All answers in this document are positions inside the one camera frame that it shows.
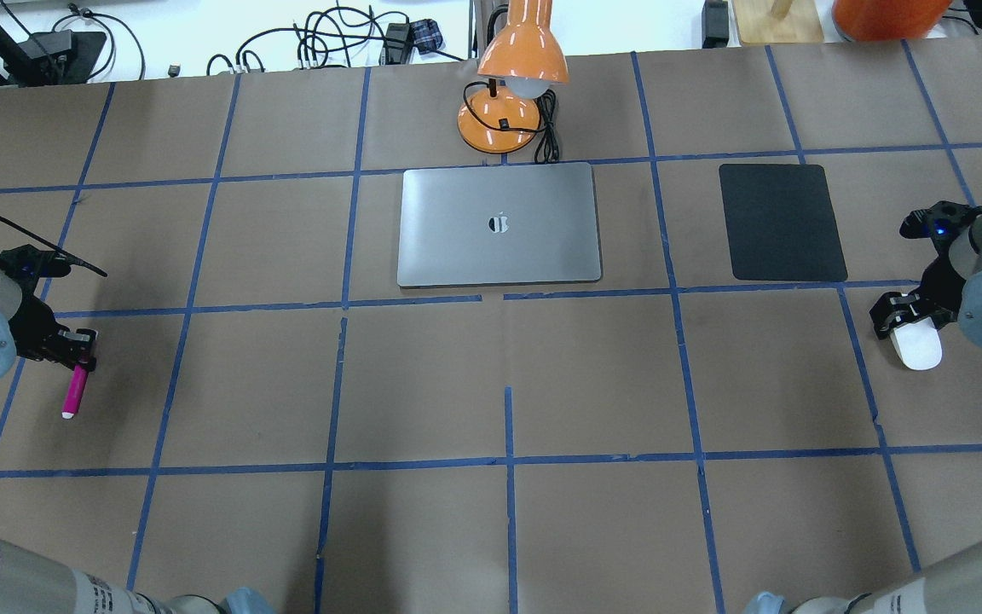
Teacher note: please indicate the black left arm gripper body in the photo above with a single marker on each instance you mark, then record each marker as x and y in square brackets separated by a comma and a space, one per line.
[31, 320]

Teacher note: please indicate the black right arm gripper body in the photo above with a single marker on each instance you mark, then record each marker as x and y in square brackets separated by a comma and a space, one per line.
[941, 288]

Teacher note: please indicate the white computer mouse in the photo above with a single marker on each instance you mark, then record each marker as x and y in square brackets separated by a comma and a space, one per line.
[913, 334]

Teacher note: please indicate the pink highlighter pen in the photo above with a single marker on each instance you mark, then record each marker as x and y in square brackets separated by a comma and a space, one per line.
[75, 392]

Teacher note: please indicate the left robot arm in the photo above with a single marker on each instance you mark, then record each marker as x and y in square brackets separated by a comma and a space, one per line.
[29, 582]

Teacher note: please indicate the black mousepad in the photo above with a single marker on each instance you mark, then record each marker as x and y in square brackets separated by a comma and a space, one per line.
[780, 223]

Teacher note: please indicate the wooden stand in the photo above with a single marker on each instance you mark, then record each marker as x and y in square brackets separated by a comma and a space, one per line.
[776, 22]

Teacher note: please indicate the silver apple laptop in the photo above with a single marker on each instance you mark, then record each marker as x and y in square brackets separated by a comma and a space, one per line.
[498, 225]

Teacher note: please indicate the orange desk lamp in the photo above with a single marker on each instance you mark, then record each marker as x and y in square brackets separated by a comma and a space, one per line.
[512, 103]

